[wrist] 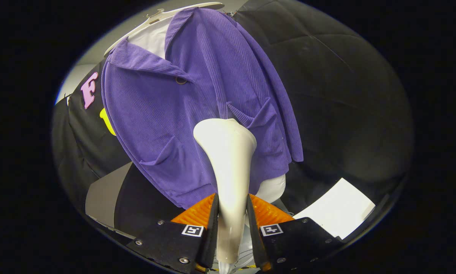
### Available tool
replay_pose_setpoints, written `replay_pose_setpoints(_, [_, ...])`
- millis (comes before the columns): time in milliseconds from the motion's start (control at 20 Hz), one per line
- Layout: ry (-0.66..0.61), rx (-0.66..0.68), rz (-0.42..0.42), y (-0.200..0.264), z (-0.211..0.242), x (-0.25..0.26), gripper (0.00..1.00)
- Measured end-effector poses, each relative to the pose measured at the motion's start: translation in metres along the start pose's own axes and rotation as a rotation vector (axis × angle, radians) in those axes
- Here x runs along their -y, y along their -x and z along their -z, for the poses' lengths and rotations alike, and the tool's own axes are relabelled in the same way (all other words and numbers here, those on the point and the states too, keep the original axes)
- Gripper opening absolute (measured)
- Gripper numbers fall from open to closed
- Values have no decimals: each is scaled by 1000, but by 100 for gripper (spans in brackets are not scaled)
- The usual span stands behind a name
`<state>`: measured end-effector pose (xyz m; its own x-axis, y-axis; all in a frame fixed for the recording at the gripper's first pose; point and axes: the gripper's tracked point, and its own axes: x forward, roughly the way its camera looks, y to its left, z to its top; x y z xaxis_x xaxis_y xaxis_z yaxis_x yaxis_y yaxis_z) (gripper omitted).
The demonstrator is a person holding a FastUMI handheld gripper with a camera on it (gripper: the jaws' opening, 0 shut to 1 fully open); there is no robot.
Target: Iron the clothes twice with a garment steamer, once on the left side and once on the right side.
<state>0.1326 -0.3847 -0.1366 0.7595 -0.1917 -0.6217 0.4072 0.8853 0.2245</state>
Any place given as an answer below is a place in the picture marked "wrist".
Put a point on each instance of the black backdrop cloth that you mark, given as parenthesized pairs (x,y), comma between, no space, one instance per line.
(66,163)
(87,133)
(345,95)

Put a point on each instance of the white shirt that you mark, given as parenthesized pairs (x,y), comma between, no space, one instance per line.
(151,38)

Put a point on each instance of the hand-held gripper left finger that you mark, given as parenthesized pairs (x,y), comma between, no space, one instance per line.
(212,236)

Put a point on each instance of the white garment steamer head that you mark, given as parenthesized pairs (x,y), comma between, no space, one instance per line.
(228,160)

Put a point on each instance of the white paper sheet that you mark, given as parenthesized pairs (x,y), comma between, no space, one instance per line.
(338,209)

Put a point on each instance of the white plastic clothes hanger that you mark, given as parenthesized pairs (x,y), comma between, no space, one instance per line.
(163,14)

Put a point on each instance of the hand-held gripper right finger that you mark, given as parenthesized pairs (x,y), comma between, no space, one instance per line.
(252,236)

